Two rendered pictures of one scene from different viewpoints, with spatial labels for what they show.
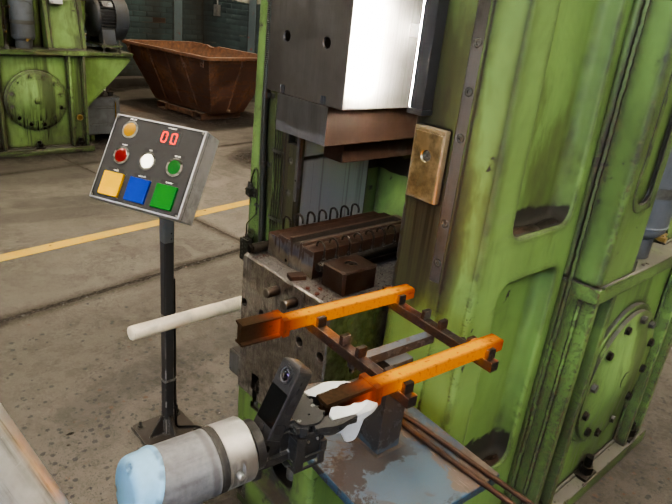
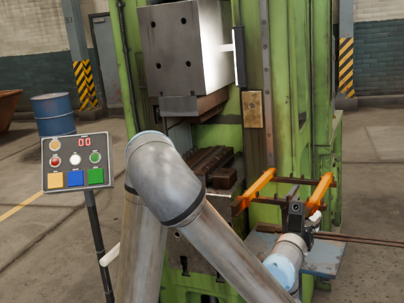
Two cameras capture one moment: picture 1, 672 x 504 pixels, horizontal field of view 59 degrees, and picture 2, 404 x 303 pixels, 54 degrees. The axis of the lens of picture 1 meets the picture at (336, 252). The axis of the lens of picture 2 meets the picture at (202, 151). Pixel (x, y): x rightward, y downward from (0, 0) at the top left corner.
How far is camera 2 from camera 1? 0.71 m
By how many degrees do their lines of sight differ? 20
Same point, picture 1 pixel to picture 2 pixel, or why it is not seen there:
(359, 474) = not seen: hidden behind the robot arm
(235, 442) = (297, 240)
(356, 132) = (207, 105)
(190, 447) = (287, 248)
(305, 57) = (174, 74)
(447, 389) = not seen: hidden behind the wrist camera
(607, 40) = (302, 32)
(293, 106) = (171, 101)
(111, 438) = not seen: outside the picture
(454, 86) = (257, 69)
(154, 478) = (288, 263)
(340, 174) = (181, 133)
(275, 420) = (300, 228)
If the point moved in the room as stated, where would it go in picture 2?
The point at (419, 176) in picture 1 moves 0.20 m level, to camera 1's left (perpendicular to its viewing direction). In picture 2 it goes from (250, 116) to (211, 124)
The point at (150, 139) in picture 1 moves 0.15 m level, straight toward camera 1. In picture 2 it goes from (71, 146) to (85, 151)
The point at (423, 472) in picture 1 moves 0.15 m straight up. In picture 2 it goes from (321, 247) to (321, 213)
